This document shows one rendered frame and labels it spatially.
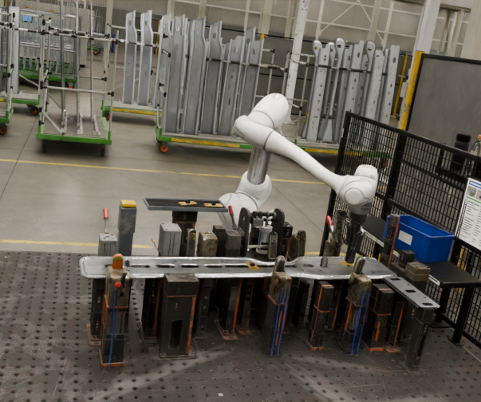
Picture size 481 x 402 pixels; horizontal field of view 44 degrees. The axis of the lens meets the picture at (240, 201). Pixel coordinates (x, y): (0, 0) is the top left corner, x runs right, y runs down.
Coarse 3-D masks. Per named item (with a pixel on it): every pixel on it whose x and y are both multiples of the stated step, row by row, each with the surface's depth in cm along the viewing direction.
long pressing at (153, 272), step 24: (96, 264) 230; (144, 264) 237; (168, 264) 240; (192, 264) 244; (216, 264) 247; (240, 264) 251; (264, 264) 254; (288, 264) 258; (312, 264) 262; (336, 264) 266
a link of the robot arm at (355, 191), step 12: (276, 132) 265; (264, 144) 264; (276, 144) 263; (288, 144) 263; (288, 156) 263; (300, 156) 258; (312, 168) 251; (324, 168) 248; (324, 180) 246; (336, 180) 243; (348, 180) 240; (360, 180) 240; (336, 192) 244; (348, 192) 235; (360, 192) 234; (372, 192) 243; (348, 204) 237; (360, 204) 236
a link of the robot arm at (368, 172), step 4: (360, 168) 252; (364, 168) 251; (368, 168) 250; (372, 168) 251; (376, 168) 252; (356, 172) 254; (360, 172) 251; (364, 172) 250; (368, 172) 250; (372, 172) 250; (376, 172) 252; (356, 176) 252; (360, 176) 250; (364, 176) 250; (368, 176) 250; (372, 176) 250; (376, 176) 251; (368, 180) 247; (372, 180) 249; (376, 180) 252; (372, 184) 248; (376, 184) 251; (376, 188) 253; (372, 196) 252; (372, 200) 257
